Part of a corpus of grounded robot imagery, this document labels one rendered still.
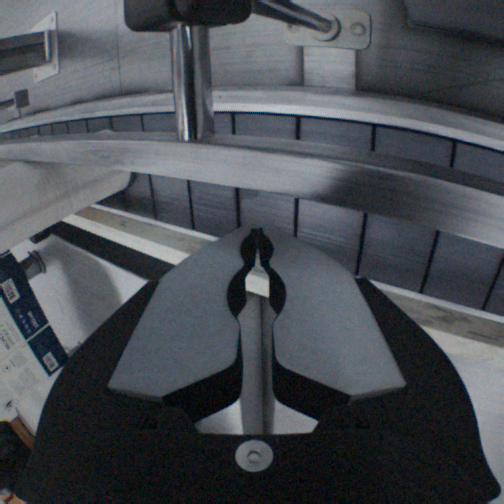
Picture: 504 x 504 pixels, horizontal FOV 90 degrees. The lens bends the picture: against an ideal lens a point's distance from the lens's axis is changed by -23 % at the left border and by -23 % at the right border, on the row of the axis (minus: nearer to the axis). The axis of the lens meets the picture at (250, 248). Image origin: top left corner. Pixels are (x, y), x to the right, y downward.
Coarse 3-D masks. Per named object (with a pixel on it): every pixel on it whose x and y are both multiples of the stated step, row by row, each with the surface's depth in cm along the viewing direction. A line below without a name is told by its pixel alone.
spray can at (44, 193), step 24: (24, 168) 16; (48, 168) 17; (72, 168) 18; (96, 168) 20; (0, 192) 14; (24, 192) 16; (48, 192) 17; (72, 192) 19; (96, 192) 21; (0, 216) 14; (24, 216) 16; (48, 216) 18; (0, 240) 15
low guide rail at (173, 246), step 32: (96, 224) 23; (128, 224) 22; (160, 256) 20; (256, 256) 18; (256, 288) 17; (416, 320) 13; (448, 320) 13; (480, 320) 12; (448, 352) 13; (480, 352) 11
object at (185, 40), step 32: (128, 0) 6; (160, 0) 6; (192, 0) 6; (224, 0) 7; (256, 0) 9; (288, 0) 11; (192, 32) 7; (320, 32) 15; (192, 64) 8; (192, 96) 8; (192, 128) 9
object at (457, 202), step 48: (0, 144) 18; (48, 144) 13; (96, 144) 11; (144, 144) 10; (192, 144) 9; (240, 144) 8; (288, 144) 8; (288, 192) 8; (336, 192) 7; (384, 192) 7; (432, 192) 6; (480, 192) 5; (480, 240) 6
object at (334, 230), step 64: (64, 128) 26; (128, 128) 22; (256, 128) 17; (320, 128) 15; (384, 128) 13; (128, 192) 25; (192, 192) 21; (256, 192) 18; (384, 256) 16; (448, 256) 14
